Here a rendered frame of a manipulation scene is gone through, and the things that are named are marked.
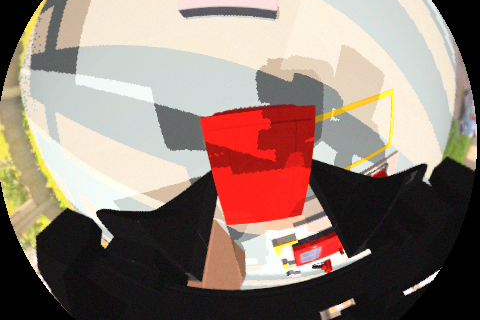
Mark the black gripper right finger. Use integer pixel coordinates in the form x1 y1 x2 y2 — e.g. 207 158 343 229
308 159 428 259

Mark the yellow rectangular outline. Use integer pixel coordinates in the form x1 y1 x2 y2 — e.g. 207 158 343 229
315 89 395 169

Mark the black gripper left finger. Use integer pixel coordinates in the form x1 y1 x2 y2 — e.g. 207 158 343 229
95 169 219 283

